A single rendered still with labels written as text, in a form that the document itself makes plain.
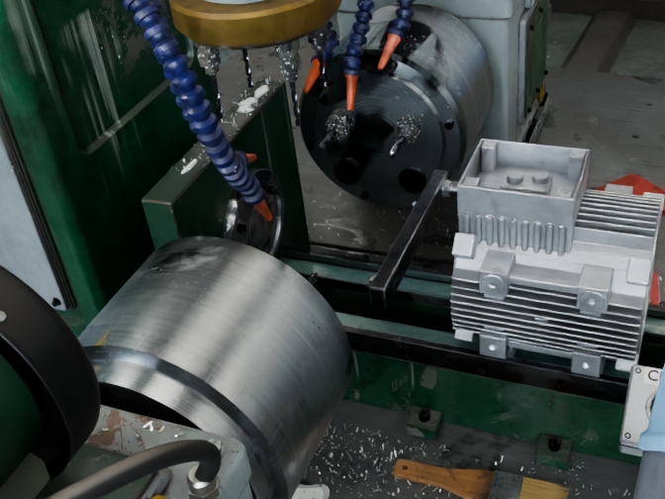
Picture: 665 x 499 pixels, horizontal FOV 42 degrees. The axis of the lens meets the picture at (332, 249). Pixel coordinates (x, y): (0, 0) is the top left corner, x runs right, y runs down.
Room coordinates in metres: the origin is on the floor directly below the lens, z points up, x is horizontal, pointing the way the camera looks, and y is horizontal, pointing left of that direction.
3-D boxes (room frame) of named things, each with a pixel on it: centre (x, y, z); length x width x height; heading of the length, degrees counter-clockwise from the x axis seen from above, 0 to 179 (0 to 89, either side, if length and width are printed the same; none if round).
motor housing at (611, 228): (0.75, -0.25, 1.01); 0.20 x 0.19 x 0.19; 63
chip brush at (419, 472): (0.63, -0.13, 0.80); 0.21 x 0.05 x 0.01; 65
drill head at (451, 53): (1.17, -0.14, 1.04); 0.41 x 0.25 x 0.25; 153
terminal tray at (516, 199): (0.77, -0.21, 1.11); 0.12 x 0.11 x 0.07; 63
